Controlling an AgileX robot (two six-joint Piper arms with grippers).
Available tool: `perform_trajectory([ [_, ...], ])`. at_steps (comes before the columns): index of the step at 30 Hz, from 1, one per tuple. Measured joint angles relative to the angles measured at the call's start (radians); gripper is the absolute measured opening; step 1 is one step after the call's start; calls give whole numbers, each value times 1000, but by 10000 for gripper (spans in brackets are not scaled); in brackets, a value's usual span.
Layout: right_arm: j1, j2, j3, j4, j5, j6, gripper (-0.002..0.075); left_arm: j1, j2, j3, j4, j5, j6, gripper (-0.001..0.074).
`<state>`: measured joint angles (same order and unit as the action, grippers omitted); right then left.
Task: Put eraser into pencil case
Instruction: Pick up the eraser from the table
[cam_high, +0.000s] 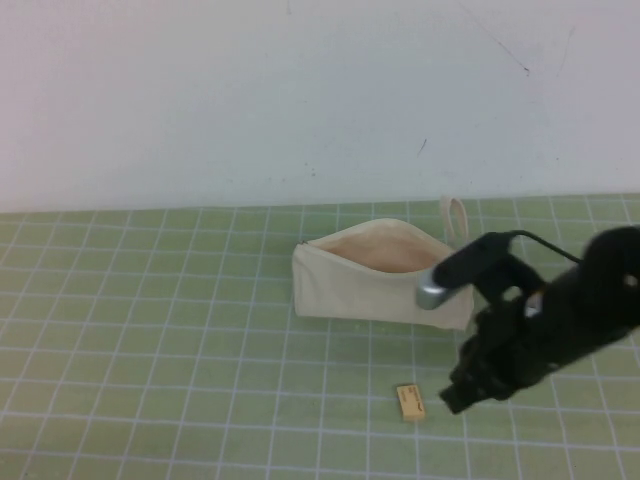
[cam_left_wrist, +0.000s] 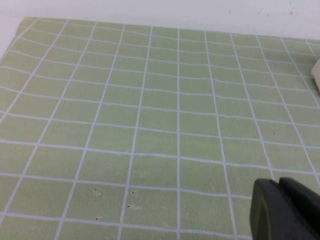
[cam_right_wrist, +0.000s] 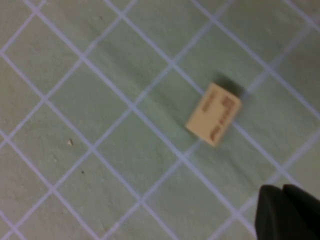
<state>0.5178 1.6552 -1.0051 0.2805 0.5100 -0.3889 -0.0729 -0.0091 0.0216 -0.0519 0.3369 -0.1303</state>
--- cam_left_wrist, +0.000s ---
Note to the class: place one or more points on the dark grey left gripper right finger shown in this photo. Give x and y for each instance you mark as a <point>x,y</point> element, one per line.
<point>302,200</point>

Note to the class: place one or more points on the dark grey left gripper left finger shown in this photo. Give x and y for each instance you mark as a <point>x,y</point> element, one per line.
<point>267,215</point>

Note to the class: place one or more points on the cream canvas pencil case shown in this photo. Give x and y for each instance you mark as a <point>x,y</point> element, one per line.
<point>317,75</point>

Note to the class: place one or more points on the green white-checked table mat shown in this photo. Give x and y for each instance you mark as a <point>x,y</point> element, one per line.
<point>150,125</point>

